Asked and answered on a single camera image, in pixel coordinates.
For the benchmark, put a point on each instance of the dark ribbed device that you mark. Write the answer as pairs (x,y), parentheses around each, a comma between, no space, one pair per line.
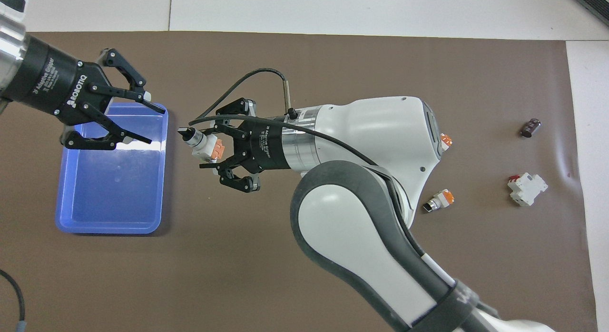
(594,4)

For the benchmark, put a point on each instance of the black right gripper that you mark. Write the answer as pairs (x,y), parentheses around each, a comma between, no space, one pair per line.
(264,144)

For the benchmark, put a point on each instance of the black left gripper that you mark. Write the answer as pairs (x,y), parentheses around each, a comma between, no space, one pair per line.
(57,82)

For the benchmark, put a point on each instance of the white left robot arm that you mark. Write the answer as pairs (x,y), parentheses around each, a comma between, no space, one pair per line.
(9,42)

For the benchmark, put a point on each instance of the white circuit breaker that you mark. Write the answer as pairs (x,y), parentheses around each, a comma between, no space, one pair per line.
(527,189)

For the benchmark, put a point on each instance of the blue plastic tray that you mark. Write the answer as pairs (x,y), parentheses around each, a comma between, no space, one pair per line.
(114,194)

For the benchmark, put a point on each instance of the small black terminal block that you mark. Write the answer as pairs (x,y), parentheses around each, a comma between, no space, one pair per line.
(530,127)

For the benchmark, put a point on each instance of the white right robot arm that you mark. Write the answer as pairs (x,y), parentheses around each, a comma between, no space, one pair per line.
(371,132)

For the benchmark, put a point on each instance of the orange white selector switch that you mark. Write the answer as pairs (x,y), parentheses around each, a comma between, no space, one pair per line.
(446,141)
(204,144)
(440,200)

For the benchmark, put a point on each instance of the brown table mat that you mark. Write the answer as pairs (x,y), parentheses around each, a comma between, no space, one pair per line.
(214,275)

